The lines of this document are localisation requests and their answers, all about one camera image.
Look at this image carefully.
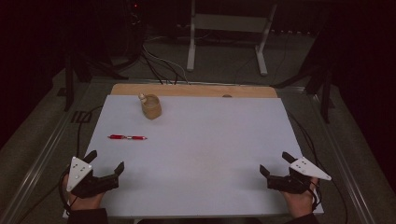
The black tripod stand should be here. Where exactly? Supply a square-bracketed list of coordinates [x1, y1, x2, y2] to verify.
[272, 59, 337, 124]
[64, 52, 130, 112]

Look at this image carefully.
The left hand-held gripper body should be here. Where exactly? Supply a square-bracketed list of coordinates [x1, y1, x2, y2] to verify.
[65, 156, 120, 200]

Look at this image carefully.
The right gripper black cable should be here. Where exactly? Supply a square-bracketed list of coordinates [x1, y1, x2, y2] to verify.
[286, 108, 349, 224]

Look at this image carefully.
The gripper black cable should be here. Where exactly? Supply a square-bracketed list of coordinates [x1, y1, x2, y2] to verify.
[286, 108, 349, 224]
[58, 169, 76, 217]

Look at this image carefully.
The white table sheet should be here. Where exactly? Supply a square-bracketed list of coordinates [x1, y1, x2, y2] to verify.
[63, 94, 325, 218]

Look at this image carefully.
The white metal stand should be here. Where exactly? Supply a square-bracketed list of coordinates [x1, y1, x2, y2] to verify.
[186, 0, 278, 77]

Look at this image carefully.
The aluminium frame rail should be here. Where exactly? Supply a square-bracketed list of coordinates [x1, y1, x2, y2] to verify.
[306, 91, 376, 224]
[0, 78, 92, 224]

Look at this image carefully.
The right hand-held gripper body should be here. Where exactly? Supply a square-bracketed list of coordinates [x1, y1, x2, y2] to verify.
[266, 156, 332, 195]

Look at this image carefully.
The wooden cup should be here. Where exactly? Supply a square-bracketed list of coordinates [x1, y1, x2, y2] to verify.
[140, 93, 163, 120]

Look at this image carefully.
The person's right hand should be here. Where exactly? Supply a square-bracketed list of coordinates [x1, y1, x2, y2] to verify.
[279, 176, 320, 218]

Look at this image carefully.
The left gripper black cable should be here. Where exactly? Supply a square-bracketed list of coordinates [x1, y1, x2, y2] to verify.
[58, 169, 76, 217]

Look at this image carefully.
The black floor cable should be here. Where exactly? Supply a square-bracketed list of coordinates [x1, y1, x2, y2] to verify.
[15, 105, 105, 224]
[140, 50, 165, 86]

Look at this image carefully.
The dark equipment rack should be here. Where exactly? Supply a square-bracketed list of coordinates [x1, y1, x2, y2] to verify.
[124, 0, 148, 59]

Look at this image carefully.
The person's left hand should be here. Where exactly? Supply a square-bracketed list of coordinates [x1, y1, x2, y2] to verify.
[61, 174, 106, 213]

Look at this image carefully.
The white floor cable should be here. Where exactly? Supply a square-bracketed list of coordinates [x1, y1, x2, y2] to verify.
[142, 46, 190, 84]

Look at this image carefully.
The red pen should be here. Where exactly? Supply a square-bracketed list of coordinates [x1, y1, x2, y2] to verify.
[107, 133, 149, 141]

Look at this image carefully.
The wooden table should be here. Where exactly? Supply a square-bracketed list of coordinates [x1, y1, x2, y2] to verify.
[110, 83, 278, 99]

